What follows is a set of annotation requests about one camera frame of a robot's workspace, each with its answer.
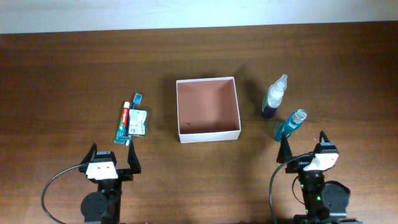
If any blue toothbrush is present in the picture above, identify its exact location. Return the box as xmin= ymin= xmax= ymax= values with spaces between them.
xmin=125 ymin=93 xmax=143 ymax=147

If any blue Listerine mouthwash bottle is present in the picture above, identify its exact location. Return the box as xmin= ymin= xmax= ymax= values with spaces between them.
xmin=274 ymin=109 xmax=307 ymax=142

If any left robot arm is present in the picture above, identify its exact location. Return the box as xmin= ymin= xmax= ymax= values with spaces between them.
xmin=78 ymin=142 xmax=141 ymax=223

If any right black cable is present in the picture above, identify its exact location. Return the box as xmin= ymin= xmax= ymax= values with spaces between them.
xmin=269 ymin=152 xmax=315 ymax=224

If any white cardboard box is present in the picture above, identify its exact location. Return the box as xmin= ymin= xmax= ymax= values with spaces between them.
xmin=176 ymin=77 xmax=241 ymax=144

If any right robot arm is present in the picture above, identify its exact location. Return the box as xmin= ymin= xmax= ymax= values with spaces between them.
xmin=277 ymin=131 xmax=360 ymax=223

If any left black cable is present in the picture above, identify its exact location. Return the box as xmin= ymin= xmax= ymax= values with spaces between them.
xmin=41 ymin=164 xmax=82 ymax=224

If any clear spray bottle dark liquid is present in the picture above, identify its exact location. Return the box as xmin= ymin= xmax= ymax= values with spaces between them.
xmin=261 ymin=74 xmax=288 ymax=119

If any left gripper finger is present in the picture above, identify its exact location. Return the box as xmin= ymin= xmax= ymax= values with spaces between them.
xmin=81 ymin=143 xmax=97 ymax=164
xmin=127 ymin=140 xmax=141 ymax=174

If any green white soap packet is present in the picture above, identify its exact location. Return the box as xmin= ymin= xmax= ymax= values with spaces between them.
xmin=128 ymin=109 xmax=147 ymax=136

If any Colgate toothpaste tube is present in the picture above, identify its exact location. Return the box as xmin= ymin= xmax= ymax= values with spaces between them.
xmin=114 ymin=101 xmax=131 ymax=145

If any black cable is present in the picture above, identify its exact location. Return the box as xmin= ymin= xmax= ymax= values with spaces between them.
xmin=269 ymin=152 xmax=315 ymax=224
xmin=41 ymin=164 xmax=82 ymax=224

